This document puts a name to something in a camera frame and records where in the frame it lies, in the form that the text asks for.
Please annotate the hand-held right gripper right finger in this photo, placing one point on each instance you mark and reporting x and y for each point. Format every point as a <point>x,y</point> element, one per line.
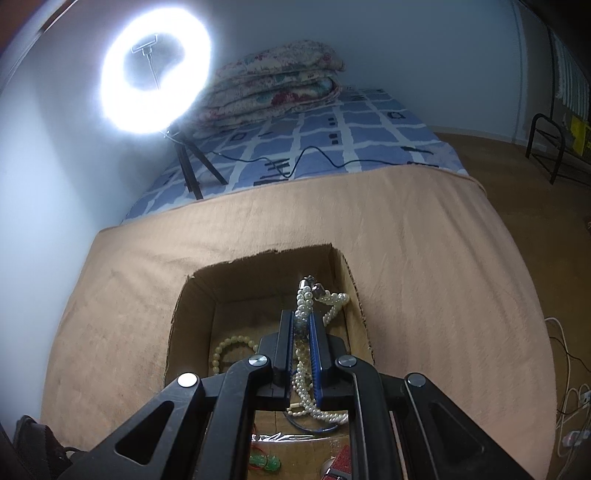
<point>316,355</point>

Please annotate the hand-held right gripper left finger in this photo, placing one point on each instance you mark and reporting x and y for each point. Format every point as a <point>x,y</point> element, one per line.
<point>290,344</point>

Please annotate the dark bangle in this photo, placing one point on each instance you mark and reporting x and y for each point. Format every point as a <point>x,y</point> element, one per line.
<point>295,423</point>

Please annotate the cardboard box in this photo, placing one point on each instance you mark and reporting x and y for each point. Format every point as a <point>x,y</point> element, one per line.
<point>194,314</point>

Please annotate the tan blanket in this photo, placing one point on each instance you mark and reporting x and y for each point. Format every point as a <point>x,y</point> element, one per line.
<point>438,286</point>

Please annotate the black light tripod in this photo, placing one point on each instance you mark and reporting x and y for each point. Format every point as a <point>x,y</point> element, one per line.
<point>187,170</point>

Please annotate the blue checked bedsheet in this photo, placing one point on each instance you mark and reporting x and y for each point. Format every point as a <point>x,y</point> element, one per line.
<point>369,138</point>

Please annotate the folded floral quilt stack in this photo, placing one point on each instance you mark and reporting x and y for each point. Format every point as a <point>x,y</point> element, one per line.
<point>277,83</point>

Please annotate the white power strip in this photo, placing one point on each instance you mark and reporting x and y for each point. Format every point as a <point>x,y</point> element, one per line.
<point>575,438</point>

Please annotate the black clothes rack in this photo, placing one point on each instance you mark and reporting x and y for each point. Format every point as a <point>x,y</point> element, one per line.
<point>540,138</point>

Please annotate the yellow box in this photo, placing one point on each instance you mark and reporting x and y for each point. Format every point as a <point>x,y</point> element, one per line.
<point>581,136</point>

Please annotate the striped hanging cloth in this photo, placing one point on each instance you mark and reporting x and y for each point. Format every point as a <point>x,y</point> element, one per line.
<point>572,78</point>

